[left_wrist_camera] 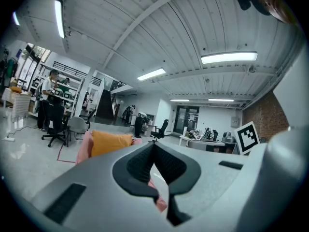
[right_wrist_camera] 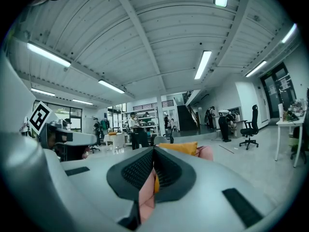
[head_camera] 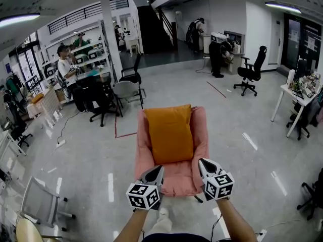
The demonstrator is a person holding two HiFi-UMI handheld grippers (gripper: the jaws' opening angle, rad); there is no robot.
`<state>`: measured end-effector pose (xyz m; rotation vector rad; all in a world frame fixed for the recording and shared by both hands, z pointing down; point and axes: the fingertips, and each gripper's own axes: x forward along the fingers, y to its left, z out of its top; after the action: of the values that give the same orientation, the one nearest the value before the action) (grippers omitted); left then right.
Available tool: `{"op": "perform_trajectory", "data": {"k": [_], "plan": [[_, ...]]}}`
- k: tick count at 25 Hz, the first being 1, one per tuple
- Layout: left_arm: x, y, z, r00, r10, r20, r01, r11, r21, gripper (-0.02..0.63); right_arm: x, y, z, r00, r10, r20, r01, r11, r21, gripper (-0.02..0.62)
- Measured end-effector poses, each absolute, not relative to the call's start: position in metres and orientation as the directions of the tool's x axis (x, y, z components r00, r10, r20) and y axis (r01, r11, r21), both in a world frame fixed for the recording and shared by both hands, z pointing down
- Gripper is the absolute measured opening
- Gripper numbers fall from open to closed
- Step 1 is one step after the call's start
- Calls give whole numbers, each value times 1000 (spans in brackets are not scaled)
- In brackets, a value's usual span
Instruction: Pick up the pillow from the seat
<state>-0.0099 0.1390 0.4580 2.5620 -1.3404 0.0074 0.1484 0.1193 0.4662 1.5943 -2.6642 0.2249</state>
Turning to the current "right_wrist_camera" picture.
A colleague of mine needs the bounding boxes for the pink cloth covered chair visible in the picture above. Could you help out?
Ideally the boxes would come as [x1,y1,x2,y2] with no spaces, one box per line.
[139,145,214,226]

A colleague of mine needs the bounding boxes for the white desk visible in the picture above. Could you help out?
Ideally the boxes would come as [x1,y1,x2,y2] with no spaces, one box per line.
[275,110,307,168]

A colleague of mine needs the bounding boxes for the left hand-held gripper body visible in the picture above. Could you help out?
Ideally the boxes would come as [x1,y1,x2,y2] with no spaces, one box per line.
[28,101,73,149]

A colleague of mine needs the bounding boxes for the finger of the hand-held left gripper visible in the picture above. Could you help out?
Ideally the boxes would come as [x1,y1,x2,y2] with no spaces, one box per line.
[72,131,98,146]

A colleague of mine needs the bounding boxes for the grey counter with hutch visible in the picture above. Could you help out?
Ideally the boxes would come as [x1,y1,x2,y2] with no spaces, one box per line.
[228,106,243,139]

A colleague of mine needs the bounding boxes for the orange pillow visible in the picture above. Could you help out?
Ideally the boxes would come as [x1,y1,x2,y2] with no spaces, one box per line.
[153,141,198,193]

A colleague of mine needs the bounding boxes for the pile of small desk items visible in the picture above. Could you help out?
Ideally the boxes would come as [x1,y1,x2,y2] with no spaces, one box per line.
[283,98,306,123]

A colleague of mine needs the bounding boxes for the grey plastic chair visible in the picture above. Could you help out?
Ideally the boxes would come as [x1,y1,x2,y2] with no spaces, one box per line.
[153,135,171,146]

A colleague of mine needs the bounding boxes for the black staircase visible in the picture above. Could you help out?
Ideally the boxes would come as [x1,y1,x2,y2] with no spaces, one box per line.
[177,90,201,132]

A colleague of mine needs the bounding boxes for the white lattice cabinet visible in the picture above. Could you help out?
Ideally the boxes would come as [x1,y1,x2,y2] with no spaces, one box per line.
[103,131,126,152]

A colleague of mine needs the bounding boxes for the black balcony railing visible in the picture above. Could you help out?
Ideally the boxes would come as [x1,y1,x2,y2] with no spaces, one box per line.
[132,100,174,111]

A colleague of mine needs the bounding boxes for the straight red floor tape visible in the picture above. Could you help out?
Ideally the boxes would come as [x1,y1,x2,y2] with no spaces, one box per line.
[218,144,235,154]

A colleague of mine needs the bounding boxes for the black office chair with headrest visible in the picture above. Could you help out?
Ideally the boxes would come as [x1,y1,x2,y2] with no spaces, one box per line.
[239,104,260,151]

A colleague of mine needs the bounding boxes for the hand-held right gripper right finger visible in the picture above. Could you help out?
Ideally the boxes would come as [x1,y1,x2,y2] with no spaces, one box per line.
[142,146,278,232]

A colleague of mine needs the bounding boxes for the white metal shelving unit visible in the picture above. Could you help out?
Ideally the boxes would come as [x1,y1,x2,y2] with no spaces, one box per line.
[122,107,160,140]

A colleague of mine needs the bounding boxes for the black visitor chair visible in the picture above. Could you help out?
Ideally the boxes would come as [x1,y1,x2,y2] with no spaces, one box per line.
[163,126,176,144]

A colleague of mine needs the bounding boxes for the black swivel office chair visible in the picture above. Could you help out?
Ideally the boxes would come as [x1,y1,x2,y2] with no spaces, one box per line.
[139,130,151,148]

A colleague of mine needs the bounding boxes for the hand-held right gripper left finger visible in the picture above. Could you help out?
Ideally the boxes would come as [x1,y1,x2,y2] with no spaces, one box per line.
[60,146,155,224]

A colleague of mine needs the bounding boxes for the dark glass double door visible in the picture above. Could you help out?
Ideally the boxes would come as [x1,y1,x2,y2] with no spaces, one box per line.
[260,62,297,119]

